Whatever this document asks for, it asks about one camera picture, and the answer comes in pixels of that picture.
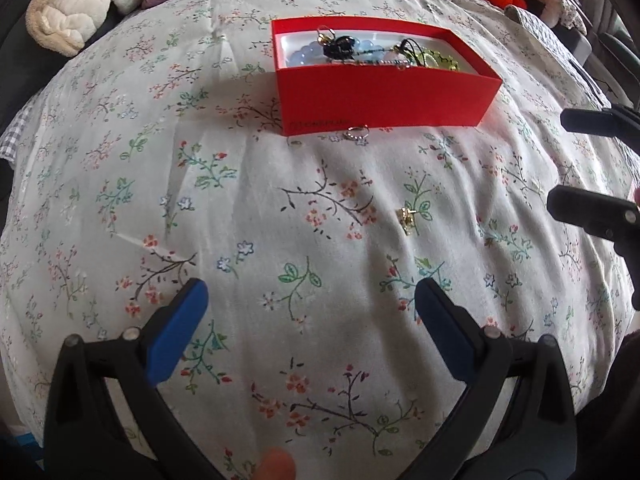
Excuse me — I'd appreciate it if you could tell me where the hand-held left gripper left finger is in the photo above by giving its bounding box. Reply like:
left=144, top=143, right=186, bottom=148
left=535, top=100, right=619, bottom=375
left=42, top=279, right=227, bottom=480

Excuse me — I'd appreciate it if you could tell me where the floral bedsheet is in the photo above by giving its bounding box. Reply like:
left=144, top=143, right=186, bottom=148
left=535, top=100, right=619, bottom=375
left=0, top=0, right=640, bottom=480

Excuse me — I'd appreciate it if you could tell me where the beige quilted blanket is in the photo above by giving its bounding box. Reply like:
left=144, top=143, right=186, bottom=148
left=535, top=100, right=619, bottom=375
left=25, top=0, right=167, bottom=57

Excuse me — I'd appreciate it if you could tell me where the pale blue bead bracelet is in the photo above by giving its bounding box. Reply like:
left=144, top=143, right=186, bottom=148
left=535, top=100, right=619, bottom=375
left=287, top=34, right=401, bottom=69

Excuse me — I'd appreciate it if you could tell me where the red jewelry box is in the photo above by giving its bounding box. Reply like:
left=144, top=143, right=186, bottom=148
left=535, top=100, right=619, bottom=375
left=271, top=16, right=503, bottom=137

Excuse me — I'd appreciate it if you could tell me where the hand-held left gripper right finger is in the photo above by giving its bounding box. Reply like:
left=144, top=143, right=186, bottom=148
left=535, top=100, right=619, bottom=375
left=400, top=277, right=583, bottom=480

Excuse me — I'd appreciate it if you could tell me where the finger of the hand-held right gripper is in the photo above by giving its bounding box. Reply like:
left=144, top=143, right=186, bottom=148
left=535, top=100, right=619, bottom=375
left=560, top=104, right=640, bottom=148
left=546, top=185, right=640, bottom=257

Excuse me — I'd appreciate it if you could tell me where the grey checked cloth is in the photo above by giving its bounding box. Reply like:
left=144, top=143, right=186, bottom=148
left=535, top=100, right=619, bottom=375
left=0, top=109, right=32, bottom=162

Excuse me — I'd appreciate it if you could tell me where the person's left hand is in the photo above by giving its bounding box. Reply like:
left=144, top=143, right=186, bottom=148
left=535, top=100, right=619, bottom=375
left=250, top=447, right=297, bottom=480

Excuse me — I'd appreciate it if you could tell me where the green bead bracelet black cord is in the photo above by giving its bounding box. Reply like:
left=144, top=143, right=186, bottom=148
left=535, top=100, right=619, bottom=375
left=319, top=30, right=462, bottom=72

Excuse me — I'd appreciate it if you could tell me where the small gold earring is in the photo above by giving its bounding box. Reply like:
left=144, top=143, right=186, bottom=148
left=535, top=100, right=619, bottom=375
left=397, top=206, right=418, bottom=237

